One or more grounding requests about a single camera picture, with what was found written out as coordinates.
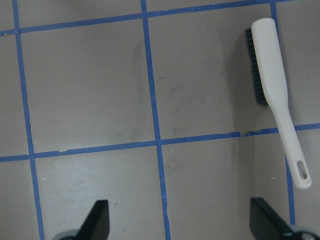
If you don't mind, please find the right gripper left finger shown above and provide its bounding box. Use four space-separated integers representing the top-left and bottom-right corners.
53 199 110 240

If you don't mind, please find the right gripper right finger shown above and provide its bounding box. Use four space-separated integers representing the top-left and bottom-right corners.
249 197 320 240

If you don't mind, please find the beige hand brush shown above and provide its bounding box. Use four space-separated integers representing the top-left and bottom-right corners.
245 18 312 190

